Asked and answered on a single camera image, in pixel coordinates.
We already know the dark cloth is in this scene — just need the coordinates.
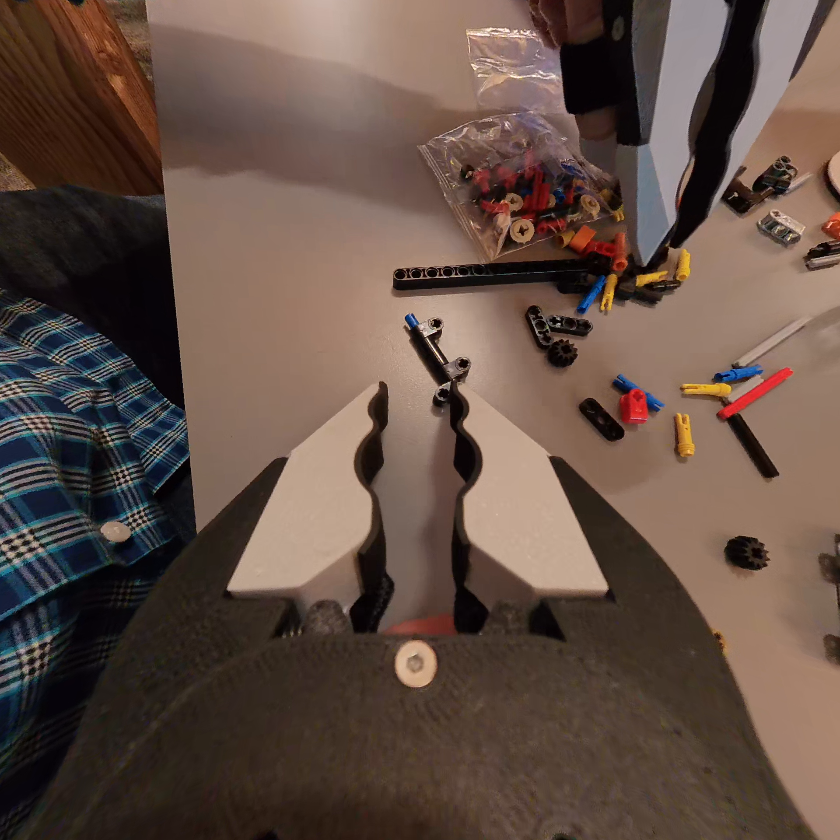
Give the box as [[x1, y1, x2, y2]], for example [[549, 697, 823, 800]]
[[0, 185, 188, 421]]

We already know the black perpendicular connector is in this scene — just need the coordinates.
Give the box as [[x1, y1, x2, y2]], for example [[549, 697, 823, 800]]
[[752, 155, 815, 195]]

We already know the wooden furniture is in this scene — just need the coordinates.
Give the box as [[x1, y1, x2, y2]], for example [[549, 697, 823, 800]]
[[0, 0, 164, 196]]

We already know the long black axle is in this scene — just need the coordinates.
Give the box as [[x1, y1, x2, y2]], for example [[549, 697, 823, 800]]
[[724, 411, 781, 479]]

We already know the light grey connector block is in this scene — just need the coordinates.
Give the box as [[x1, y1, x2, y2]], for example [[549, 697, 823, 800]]
[[756, 209, 807, 248]]

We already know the black axle with blue pins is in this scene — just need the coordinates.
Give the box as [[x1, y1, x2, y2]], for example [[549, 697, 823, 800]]
[[403, 313, 460, 388]]

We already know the cluster of black connectors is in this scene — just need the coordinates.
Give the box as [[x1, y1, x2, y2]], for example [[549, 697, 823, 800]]
[[558, 252, 683, 306]]

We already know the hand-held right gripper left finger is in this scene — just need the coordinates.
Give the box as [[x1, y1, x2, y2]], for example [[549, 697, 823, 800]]
[[225, 382, 395, 634]]

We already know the long black beam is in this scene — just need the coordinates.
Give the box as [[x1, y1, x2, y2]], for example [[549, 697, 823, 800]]
[[392, 256, 612, 292]]

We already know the clear bag of small parts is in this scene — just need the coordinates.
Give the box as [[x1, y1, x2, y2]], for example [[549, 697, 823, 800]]
[[418, 112, 627, 263]]

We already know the red axle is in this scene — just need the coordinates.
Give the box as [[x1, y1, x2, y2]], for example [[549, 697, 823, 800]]
[[716, 367, 794, 421]]

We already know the person's left hand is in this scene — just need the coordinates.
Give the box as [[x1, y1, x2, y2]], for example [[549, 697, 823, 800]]
[[530, 0, 618, 142]]

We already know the partly built lego model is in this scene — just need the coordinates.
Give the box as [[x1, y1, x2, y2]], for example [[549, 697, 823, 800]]
[[817, 533, 840, 664]]

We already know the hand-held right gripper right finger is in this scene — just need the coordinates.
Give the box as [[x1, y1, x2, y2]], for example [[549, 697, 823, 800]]
[[449, 384, 610, 634]]

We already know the long light grey axle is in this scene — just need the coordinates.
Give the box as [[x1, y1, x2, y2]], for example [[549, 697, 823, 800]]
[[731, 316, 815, 369]]

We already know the blue plaid shirt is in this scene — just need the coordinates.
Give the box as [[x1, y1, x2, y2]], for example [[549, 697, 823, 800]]
[[0, 289, 198, 840]]

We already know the empty clear plastic bag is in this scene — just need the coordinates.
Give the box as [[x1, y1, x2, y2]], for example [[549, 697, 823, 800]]
[[466, 26, 568, 118]]

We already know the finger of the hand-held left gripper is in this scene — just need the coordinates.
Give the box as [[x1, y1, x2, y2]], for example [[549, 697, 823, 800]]
[[616, 0, 729, 265], [672, 0, 821, 249]]

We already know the black bracket piece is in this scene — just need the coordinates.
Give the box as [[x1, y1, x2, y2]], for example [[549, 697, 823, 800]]
[[721, 167, 763, 215]]

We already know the black two-hole liftarm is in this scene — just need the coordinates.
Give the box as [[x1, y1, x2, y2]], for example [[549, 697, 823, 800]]
[[578, 397, 626, 442]]

